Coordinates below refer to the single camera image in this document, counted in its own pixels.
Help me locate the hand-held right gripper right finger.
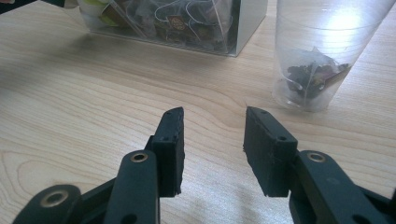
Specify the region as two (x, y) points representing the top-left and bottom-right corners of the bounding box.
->
(242, 105), (299, 198)

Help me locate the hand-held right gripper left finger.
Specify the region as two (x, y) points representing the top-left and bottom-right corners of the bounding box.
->
(145, 106), (186, 199)

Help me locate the single tea bag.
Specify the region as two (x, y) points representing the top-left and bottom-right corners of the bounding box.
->
(280, 46), (353, 101)

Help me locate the clear drawer organizer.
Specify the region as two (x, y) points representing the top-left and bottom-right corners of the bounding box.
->
(64, 0), (269, 58)

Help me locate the clear plastic cup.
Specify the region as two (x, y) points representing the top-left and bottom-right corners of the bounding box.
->
(271, 0), (396, 113)

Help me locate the pile of tea bags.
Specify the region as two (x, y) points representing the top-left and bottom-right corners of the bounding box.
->
(102, 0), (235, 52)

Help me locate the yellow-green capsule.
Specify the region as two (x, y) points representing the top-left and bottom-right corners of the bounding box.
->
(78, 0), (119, 28)

